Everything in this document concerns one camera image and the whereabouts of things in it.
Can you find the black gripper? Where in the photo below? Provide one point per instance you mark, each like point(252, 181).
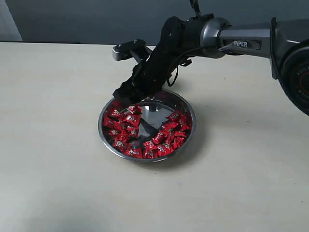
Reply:
point(149, 76)

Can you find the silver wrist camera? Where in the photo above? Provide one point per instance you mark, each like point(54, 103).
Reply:
point(136, 49)

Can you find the round steel plate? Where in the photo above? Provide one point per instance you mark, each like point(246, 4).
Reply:
point(155, 111)

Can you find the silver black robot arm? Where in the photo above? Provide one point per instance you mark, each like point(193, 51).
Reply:
point(284, 43)

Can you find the red candy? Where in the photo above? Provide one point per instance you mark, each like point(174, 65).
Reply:
point(177, 117)
point(119, 145)
point(134, 152)
point(115, 114)
point(135, 109)
point(149, 145)
point(108, 122)
point(184, 125)

